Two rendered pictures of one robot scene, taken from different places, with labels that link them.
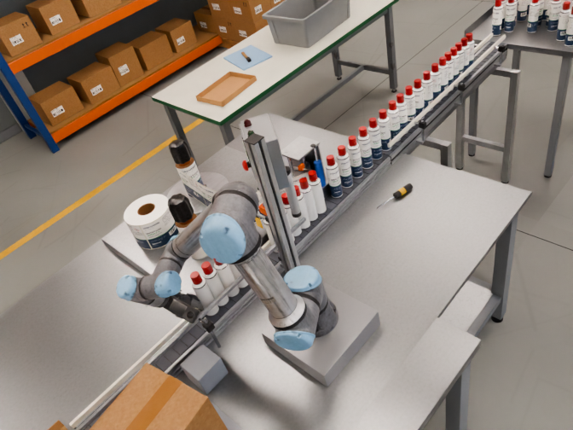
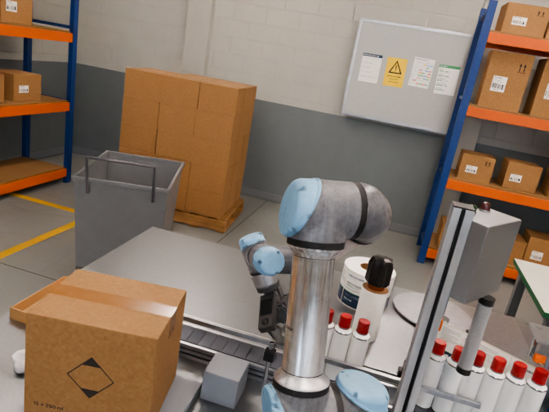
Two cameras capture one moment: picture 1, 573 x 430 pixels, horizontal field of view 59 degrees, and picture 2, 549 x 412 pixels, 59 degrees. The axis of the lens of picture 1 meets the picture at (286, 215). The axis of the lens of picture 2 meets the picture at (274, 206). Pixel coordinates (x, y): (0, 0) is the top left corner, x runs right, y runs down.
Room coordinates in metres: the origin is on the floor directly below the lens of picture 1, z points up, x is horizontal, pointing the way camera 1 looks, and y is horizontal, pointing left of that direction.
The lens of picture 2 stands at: (0.29, -0.49, 1.75)
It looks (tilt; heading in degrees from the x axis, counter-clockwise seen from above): 17 degrees down; 49
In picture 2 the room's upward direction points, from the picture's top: 10 degrees clockwise
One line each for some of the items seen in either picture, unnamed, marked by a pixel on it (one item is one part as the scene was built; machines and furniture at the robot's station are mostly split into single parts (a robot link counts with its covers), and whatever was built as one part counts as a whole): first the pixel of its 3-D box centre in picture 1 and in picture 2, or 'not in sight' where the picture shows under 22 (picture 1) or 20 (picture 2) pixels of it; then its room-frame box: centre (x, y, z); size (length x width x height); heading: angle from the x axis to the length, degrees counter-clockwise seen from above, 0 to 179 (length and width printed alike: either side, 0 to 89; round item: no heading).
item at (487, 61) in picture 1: (446, 155); not in sight; (2.23, -0.97, 0.47); 1.17 x 0.36 x 0.95; 127
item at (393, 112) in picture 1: (393, 121); not in sight; (1.95, -0.60, 0.98); 0.05 x 0.05 x 0.20
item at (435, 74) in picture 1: (435, 83); not in sight; (2.17, -0.89, 0.98); 0.05 x 0.05 x 0.20
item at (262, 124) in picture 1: (263, 153); (474, 253); (1.38, 0.02, 1.38); 0.17 x 0.10 x 0.19; 2
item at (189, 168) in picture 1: (187, 168); not in sight; (1.96, 0.38, 1.04); 0.09 x 0.09 x 0.29
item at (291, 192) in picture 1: (291, 192); (475, 335); (1.40, -0.04, 1.18); 0.04 x 0.04 x 0.21
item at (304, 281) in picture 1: (304, 289); (355, 407); (1.05, 0.01, 1.06); 0.13 x 0.12 x 0.14; 157
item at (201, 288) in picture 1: (204, 293); not in sight; (1.23, 0.36, 0.98); 0.05 x 0.05 x 0.20
